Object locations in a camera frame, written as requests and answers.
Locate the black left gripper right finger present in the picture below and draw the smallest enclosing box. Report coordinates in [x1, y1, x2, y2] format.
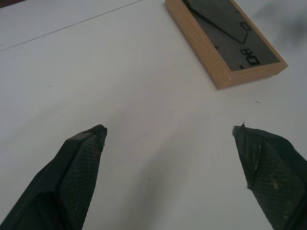
[231, 122, 307, 230]

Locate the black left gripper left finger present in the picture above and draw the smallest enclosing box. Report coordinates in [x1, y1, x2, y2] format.
[0, 124, 108, 230]

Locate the wooden framed digital clock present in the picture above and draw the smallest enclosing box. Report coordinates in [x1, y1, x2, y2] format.
[164, 0, 288, 90]

